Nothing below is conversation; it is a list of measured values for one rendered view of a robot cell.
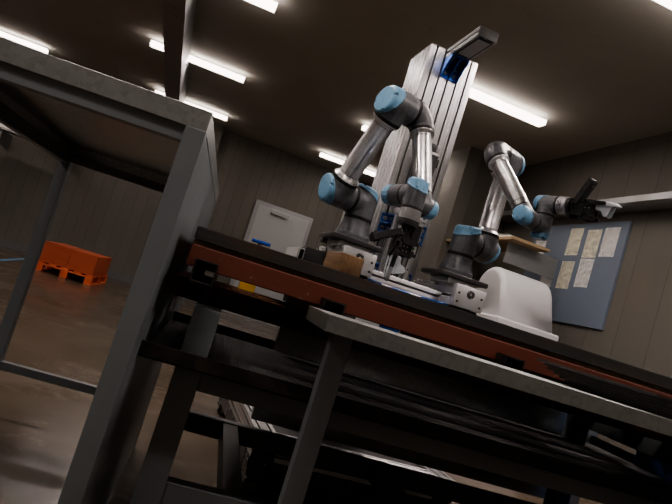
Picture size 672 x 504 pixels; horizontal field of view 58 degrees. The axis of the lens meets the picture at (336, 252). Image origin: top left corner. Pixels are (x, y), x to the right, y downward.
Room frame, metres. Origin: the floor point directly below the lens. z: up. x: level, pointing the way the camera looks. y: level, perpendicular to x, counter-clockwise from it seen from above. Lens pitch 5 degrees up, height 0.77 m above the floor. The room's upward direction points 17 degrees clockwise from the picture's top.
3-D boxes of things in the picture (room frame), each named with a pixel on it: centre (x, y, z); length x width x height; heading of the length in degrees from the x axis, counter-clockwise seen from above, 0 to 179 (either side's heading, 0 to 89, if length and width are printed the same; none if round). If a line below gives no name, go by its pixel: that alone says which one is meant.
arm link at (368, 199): (2.53, -0.04, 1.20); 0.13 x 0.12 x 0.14; 123
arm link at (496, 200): (2.75, -0.63, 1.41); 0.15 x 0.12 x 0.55; 130
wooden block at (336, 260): (1.53, -0.03, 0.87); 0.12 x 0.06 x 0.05; 20
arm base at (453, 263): (2.66, -0.52, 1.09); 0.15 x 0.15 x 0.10
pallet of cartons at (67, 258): (8.77, 3.47, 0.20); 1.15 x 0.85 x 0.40; 15
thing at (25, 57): (1.75, 0.71, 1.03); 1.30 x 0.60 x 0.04; 9
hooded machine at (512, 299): (5.97, -1.81, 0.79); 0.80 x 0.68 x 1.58; 15
